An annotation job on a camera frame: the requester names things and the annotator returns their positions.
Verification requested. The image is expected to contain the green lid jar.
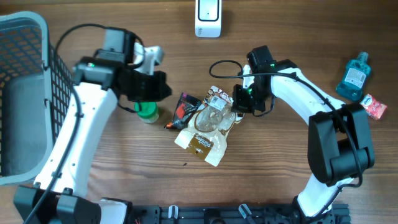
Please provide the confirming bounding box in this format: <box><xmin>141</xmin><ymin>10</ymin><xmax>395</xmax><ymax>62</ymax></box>
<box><xmin>134</xmin><ymin>102</ymin><xmax>159</xmax><ymax>123</ymax></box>

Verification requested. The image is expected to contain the beige bread bag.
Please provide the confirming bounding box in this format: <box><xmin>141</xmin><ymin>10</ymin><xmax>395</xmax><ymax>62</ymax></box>
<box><xmin>175</xmin><ymin>86</ymin><xmax>244</xmax><ymax>167</ymax></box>

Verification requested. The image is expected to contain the black mounting rail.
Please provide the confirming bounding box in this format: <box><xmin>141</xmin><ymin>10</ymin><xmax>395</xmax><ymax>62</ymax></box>
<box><xmin>96</xmin><ymin>196</ymin><xmax>352</xmax><ymax>224</ymax></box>

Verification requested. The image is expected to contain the black red snack packet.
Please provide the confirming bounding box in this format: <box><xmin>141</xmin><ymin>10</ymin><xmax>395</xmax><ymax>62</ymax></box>
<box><xmin>164</xmin><ymin>92</ymin><xmax>201</xmax><ymax>130</ymax></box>

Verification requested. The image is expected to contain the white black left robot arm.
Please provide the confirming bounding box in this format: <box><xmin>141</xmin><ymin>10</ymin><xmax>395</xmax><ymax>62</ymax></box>
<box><xmin>14</xmin><ymin>27</ymin><xmax>172</xmax><ymax>223</ymax></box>

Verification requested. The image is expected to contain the blue mouthwash bottle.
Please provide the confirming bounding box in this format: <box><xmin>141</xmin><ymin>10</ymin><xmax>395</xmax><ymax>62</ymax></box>
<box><xmin>336</xmin><ymin>52</ymin><xmax>371</xmax><ymax>101</ymax></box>

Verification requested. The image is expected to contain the grey plastic basket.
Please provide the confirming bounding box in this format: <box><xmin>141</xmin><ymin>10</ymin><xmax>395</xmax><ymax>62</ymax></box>
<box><xmin>1</xmin><ymin>11</ymin><xmax>73</xmax><ymax>189</ymax></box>

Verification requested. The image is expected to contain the black right camera cable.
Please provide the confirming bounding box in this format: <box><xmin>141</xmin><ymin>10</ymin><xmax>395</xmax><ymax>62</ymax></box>
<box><xmin>208</xmin><ymin>59</ymin><xmax>364</xmax><ymax>224</ymax></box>

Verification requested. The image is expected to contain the red tissue packet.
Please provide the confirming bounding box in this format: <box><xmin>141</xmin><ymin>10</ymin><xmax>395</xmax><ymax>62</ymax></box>
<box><xmin>360</xmin><ymin>94</ymin><xmax>387</xmax><ymax>120</ymax></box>

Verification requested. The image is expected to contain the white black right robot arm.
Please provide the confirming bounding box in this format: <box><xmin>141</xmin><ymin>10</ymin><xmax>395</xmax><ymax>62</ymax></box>
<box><xmin>233</xmin><ymin>45</ymin><xmax>375</xmax><ymax>223</ymax></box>

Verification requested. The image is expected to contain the white barcode scanner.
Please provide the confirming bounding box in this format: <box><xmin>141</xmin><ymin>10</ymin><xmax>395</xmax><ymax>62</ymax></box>
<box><xmin>195</xmin><ymin>0</ymin><xmax>222</xmax><ymax>38</ymax></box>

